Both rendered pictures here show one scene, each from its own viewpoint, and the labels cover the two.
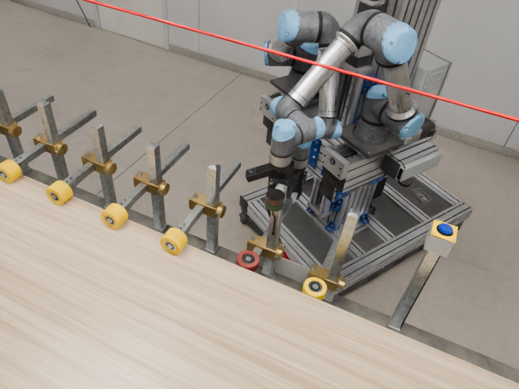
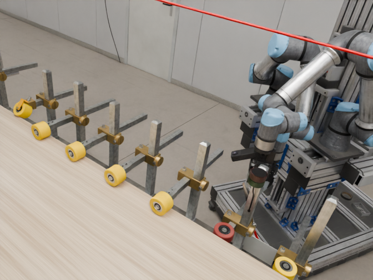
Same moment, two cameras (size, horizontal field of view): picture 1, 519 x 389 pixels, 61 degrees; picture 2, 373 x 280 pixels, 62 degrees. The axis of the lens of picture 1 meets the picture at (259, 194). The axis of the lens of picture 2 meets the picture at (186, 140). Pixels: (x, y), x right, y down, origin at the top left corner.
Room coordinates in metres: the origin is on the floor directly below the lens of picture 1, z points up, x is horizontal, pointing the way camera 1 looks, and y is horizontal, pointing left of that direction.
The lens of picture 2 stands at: (0.13, 0.08, 1.82)
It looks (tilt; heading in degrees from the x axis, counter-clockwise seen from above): 32 degrees down; 9
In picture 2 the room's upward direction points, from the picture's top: 9 degrees clockwise
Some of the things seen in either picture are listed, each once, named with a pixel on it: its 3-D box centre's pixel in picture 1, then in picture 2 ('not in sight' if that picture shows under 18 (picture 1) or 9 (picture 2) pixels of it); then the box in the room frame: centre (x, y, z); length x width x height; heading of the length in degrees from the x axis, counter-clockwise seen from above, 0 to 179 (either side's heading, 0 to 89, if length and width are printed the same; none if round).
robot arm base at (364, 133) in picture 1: (371, 125); (337, 135); (1.66, -0.45, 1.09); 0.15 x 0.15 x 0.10
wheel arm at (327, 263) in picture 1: (327, 263); (293, 248); (1.10, -0.29, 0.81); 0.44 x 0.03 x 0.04; 160
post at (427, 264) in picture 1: (413, 290); not in sight; (0.93, -0.55, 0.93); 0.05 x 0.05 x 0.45; 70
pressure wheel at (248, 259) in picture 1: (247, 268); (221, 238); (1.00, 0.01, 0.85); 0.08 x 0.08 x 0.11
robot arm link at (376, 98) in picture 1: (380, 103); (347, 116); (1.66, -0.45, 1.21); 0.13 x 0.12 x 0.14; 37
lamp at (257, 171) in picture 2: (272, 218); (251, 194); (1.06, -0.05, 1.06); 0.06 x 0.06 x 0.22; 70
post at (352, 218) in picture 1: (338, 260); (308, 245); (1.02, -0.30, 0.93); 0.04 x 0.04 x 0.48; 70
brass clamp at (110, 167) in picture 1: (99, 164); (110, 135); (1.37, 0.66, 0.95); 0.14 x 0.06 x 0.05; 70
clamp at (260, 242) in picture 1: (265, 248); (238, 224); (1.11, -0.05, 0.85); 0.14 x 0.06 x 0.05; 70
